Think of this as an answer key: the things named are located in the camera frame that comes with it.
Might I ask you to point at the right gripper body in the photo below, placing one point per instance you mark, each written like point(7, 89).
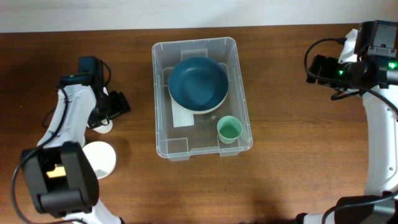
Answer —
point(331, 68)

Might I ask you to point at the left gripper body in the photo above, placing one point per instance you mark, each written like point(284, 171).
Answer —
point(118, 103)

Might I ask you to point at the cream plastic cup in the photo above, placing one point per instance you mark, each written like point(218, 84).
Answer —
point(105, 127)

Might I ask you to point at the white small bowl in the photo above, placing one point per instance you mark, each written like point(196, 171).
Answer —
point(102, 158)

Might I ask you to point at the beige bowl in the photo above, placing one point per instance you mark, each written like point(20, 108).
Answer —
point(214, 109)

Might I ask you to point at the dark blue bowl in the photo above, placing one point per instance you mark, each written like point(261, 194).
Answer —
point(198, 84)

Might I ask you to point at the mint green plastic cup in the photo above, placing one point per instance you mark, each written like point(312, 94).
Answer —
point(229, 129)

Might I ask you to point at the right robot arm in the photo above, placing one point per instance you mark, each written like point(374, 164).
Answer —
point(373, 79)

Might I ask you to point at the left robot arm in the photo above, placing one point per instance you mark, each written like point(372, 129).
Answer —
point(60, 178)

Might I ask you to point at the clear plastic storage bin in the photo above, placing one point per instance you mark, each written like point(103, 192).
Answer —
point(178, 144)

